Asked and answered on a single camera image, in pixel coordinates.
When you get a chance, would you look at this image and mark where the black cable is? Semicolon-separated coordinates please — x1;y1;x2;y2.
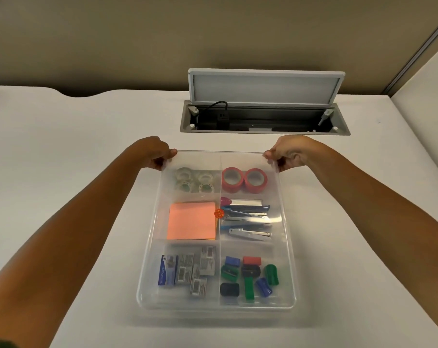
197;101;229;114

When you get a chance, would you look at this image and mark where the person's left forearm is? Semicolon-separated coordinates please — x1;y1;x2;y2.
0;141;144;348

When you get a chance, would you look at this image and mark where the silver stapler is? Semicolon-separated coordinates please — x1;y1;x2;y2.
228;228;272;242

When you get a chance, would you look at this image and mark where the person's right hand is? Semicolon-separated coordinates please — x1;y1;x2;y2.
263;135;320;174

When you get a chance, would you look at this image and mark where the orange sticky note pad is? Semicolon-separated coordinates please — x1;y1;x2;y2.
167;202;217;240

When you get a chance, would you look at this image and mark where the grey desk cable box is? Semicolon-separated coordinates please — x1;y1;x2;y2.
179;100;351;136

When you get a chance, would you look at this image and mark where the person's left hand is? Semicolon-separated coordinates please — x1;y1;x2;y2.
130;136;178;172

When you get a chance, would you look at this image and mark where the pink stapler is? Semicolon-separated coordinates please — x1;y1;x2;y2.
220;196;264;208

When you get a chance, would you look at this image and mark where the person's right forearm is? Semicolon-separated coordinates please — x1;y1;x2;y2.
306;140;438;334

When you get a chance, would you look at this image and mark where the red tape roll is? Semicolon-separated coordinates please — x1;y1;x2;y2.
244;168;268;195
221;167;245;193

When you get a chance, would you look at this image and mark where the grey metal partition strip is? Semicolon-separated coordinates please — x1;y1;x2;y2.
381;12;438;97

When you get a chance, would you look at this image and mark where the blue staple box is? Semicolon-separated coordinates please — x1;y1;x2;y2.
158;254;179;287

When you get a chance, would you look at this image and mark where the clear plastic organizer tray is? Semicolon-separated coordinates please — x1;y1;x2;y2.
136;150;298;312

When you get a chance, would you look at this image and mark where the grey cable box lid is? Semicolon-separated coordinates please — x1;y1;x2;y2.
188;68;346;106

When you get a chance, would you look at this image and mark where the grey staple box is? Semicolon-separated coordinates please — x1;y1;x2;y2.
199;246;217;276
176;253;195;285
190;275;208;298

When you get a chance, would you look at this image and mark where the group of coloured pencil sharpeners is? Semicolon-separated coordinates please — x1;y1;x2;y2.
219;256;280;301

